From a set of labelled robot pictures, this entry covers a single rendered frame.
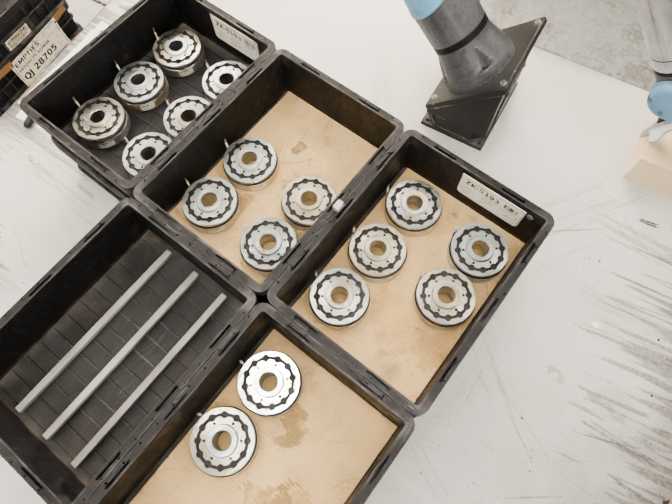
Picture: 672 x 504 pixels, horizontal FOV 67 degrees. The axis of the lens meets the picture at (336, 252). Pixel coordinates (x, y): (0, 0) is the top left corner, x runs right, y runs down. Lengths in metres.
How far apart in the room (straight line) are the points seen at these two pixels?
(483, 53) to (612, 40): 1.54
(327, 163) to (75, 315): 0.53
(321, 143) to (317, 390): 0.48
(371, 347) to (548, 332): 0.38
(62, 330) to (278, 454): 0.43
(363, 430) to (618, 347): 0.54
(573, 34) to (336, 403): 2.03
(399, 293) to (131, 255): 0.49
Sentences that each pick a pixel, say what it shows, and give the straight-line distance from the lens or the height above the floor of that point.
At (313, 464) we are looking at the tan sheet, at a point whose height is 0.83.
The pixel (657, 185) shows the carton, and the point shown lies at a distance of 1.30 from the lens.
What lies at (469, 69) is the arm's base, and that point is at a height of 0.89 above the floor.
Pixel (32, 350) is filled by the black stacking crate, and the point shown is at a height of 0.83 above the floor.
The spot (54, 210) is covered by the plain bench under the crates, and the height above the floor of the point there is 0.70.
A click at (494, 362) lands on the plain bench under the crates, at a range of 1.05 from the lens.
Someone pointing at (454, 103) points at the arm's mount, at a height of 0.81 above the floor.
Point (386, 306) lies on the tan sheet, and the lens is 0.90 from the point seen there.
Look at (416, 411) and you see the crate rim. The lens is 0.77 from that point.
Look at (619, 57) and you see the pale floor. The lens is 2.54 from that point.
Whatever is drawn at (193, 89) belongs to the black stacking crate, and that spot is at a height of 0.83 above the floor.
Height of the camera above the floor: 1.69
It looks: 69 degrees down
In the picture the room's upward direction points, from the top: 2 degrees counter-clockwise
